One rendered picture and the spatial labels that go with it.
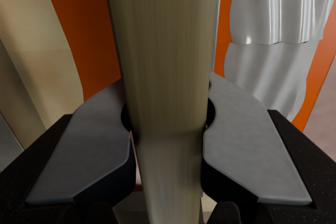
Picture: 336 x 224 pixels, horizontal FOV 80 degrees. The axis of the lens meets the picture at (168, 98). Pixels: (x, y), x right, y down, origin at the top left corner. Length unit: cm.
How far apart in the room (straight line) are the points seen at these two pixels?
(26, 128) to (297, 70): 25
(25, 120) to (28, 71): 5
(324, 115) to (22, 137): 29
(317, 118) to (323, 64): 6
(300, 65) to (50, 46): 21
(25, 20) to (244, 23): 17
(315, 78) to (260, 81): 5
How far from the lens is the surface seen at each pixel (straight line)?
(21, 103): 23
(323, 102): 24
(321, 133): 27
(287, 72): 19
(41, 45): 20
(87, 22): 18
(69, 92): 21
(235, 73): 18
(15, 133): 22
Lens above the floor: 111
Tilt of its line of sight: 57 degrees down
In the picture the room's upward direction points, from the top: 177 degrees counter-clockwise
